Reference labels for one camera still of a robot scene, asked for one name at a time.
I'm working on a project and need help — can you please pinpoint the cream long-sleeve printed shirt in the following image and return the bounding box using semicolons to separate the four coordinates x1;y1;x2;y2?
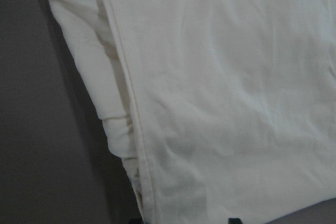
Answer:
48;0;335;223

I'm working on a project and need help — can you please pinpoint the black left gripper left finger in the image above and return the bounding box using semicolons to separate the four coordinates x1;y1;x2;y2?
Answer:
130;218;142;224

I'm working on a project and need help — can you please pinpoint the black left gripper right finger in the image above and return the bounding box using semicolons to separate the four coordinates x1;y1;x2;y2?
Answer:
228;218;241;224

